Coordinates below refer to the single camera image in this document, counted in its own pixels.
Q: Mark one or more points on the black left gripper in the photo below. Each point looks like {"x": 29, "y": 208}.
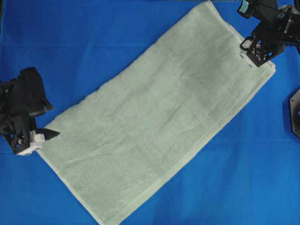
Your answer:
{"x": 21, "y": 101}

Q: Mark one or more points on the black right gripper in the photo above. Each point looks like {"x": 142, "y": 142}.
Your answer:
{"x": 278, "y": 28}

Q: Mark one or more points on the sage green bath towel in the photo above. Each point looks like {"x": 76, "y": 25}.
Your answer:
{"x": 124, "y": 141}

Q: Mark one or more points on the blue table cloth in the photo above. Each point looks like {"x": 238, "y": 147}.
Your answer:
{"x": 248, "y": 174}

